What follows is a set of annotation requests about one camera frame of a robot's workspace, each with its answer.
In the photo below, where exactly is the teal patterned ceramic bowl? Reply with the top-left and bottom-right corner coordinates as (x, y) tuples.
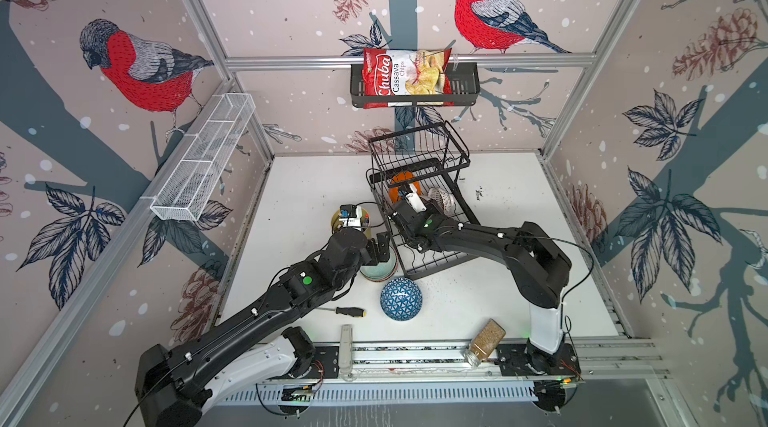
(360, 253), (397, 282)

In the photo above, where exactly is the orange plastic bowl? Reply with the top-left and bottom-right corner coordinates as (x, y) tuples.
(388, 171), (422, 203)

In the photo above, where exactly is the blue triangle patterned bowl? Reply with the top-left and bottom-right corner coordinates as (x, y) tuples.
(380, 277), (423, 322)

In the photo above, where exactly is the white red patterned bowl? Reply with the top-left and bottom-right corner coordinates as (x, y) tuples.
(427, 187), (457, 216)

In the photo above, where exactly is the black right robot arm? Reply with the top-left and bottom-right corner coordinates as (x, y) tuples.
(390, 200), (572, 371)

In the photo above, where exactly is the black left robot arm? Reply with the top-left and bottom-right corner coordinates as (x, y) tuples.
(135, 228), (391, 426)

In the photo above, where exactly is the yellow marker cup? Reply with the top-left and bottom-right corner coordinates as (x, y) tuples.
(331, 209), (361, 234)

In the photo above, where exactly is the glass jar of grains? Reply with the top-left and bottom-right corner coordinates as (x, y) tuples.
(464, 319), (506, 368)

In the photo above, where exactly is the red cassava chips bag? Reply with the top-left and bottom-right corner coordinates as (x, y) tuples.
(362, 49), (452, 98)

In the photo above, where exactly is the black wire dish rack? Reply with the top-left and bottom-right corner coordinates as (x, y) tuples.
(367, 121), (478, 280)

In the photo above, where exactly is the yellow black handled screwdriver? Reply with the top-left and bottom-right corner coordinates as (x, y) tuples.
(320, 307), (366, 318)

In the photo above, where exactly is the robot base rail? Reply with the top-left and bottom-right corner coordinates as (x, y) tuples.
(223, 342), (582, 416)

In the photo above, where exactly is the black wall wire basket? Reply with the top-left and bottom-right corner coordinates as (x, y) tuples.
(350, 63), (480, 108)

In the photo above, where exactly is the white mesh wall shelf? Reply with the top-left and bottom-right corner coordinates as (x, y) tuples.
(150, 93), (255, 222)

